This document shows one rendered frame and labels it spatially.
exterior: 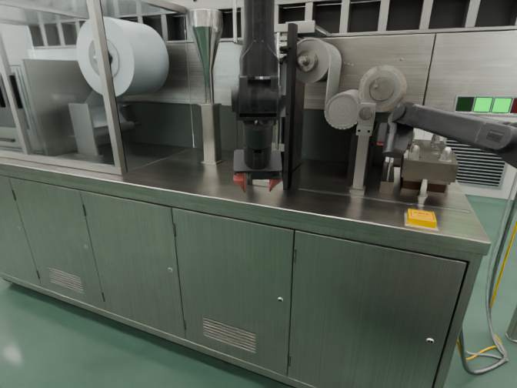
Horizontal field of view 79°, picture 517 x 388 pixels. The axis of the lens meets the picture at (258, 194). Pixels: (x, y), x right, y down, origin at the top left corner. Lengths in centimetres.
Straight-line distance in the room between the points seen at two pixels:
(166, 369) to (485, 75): 183
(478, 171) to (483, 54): 262
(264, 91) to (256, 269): 77
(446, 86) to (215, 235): 107
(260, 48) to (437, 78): 105
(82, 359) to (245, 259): 105
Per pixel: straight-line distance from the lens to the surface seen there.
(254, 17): 54
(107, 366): 184
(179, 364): 174
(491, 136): 64
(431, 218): 99
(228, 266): 123
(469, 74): 150
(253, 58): 54
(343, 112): 117
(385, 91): 114
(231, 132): 170
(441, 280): 107
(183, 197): 116
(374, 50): 149
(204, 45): 143
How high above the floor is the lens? 130
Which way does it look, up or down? 21 degrees down
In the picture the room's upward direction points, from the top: straight up
